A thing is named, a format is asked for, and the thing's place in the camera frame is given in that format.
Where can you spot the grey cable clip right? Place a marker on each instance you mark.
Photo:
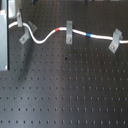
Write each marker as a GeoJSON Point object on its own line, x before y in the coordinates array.
{"type": "Point", "coordinates": [117, 36]}

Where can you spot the grey cable clip middle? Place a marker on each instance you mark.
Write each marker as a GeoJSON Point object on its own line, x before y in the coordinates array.
{"type": "Point", "coordinates": [69, 31]}

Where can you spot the grey metal block left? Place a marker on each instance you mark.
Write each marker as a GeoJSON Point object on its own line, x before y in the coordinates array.
{"type": "Point", "coordinates": [3, 41]}

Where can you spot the grey cable clip far left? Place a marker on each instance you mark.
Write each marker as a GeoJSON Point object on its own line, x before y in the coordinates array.
{"type": "Point", "coordinates": [19, 18]}

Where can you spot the grey cable clip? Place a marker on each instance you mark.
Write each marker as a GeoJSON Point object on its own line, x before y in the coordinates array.
{"type": "Point", "coordinates": [26, 35]}
{"type": "Point", "coordinates": [117, 36]}
{"type": "Point", "coordinates": [19, 18]}
{"type": "Point", "coordinates": [69, 31]}

